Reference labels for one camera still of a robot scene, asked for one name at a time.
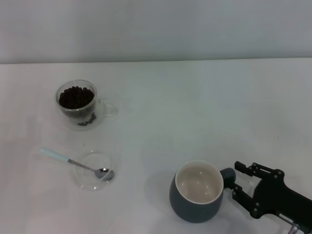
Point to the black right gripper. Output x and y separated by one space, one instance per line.
275 195

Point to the dark teal ceramic mug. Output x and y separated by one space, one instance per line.
192 209

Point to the dark coffee beans heap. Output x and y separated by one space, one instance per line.
75 97

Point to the clear glass saucer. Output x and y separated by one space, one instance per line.
85 181

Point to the double-wall glass cup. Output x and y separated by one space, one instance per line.
70 120

